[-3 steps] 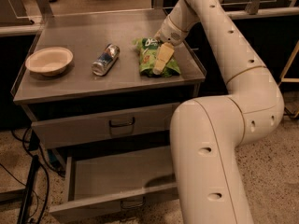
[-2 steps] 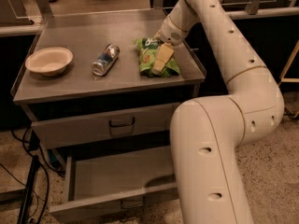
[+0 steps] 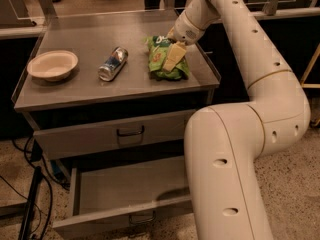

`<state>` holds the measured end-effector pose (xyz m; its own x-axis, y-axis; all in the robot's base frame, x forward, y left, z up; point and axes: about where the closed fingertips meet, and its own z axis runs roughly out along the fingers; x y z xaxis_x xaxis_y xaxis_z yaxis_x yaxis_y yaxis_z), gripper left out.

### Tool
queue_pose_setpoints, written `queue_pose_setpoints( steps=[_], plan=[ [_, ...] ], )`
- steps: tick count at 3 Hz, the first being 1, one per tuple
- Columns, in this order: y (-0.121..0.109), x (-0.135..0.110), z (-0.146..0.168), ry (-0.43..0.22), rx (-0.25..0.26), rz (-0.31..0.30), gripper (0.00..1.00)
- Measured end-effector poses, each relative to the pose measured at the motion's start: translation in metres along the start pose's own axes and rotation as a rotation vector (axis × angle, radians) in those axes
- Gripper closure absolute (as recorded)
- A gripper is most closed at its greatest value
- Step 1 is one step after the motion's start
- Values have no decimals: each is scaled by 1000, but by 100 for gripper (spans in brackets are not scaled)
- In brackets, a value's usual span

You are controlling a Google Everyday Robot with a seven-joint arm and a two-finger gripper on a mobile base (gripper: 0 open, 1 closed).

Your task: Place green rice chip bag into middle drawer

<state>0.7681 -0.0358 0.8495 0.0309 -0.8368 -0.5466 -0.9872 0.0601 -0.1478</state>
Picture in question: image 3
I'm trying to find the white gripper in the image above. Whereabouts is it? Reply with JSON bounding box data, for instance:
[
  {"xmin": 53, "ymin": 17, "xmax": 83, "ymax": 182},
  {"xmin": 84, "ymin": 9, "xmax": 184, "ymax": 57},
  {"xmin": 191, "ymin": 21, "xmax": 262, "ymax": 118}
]
[{"xmin": 163, "ymin": 10, "xmax": 205, "ymax": 72}]

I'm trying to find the green rice chip bag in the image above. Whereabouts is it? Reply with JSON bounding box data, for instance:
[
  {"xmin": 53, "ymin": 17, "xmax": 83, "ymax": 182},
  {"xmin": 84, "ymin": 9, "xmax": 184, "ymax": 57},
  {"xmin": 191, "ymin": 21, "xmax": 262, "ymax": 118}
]
[{"xmin": 145, "ymin": 36, "xmax": 189, "ymax": 81}]

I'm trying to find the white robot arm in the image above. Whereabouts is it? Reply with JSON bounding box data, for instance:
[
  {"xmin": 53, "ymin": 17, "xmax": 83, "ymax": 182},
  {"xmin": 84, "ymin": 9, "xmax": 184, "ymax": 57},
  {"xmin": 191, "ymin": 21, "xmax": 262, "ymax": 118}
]
[{"xmin": 168, "ymin": 0, "xmax": 310, "ymax": 240}]

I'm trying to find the closed grey top drawer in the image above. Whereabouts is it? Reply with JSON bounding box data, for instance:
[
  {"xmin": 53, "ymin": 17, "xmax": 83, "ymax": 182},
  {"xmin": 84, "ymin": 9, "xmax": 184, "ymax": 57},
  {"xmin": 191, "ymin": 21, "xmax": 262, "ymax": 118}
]
[{"xmin": 34, "ymin": 109, "xmax": 195, "ymax": 160}]

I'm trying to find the grey metal drawer cabinet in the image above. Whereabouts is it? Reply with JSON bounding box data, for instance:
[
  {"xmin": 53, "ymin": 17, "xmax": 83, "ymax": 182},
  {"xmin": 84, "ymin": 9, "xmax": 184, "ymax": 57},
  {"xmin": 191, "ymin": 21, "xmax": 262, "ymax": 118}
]
[{"xmin": 15, "ymin": 11, "xmax": 220, "ymax": 240}]

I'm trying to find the open grey middle drawer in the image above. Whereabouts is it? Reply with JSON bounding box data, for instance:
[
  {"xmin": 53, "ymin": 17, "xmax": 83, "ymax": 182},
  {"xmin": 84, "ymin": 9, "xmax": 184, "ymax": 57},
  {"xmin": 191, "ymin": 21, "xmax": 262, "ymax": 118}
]
[{"xmin": 53, "ymin": 156, "xmax": 192, "ymax": 239}]

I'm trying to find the silver blue drink can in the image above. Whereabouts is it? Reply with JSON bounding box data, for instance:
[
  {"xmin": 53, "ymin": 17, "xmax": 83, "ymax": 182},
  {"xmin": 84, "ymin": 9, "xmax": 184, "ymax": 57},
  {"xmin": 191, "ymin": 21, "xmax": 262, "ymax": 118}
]
[{"xmin": 98, "ymin": 47, "xmax": 128, "ymax": 82}]

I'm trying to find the white paper bowl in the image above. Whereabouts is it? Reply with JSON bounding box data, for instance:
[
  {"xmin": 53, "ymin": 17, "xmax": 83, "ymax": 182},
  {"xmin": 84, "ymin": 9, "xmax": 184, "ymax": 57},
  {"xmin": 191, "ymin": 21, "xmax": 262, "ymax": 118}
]
[{"xmin": 27, "ymin": 50, "xmax": 78, "ymax": 82}]

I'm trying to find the black floor stand bar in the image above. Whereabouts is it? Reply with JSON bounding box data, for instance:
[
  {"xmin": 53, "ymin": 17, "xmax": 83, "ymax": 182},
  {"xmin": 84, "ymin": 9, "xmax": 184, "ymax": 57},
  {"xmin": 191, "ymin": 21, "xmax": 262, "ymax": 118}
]
[{"xmin": 18, "ymin": 166, "xmax": 42, "ymax": 240}]

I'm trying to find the dark counter with rail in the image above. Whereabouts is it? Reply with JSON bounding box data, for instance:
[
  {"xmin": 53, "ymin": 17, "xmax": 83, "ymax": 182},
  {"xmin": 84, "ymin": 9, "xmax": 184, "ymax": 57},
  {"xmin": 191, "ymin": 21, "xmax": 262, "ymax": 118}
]
[{"xmin": 198, "ymin": 15, "xmax": 320, "ymax": 104}]

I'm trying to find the yellow wheeled cart frame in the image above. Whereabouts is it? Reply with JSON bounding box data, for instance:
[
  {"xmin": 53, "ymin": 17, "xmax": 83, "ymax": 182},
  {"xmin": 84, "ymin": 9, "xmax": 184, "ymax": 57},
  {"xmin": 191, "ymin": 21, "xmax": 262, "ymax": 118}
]
[{"xmin": 300, "ymin": 43, "xmax": 320, "ymax": 128}]

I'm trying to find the black floor cable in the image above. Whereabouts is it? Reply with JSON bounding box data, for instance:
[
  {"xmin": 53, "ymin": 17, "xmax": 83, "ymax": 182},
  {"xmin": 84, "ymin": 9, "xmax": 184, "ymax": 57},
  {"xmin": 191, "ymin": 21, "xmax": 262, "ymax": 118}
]
[{"xmin": 0, "ymin": 136, "xmax": 71, "ymax": 240}]

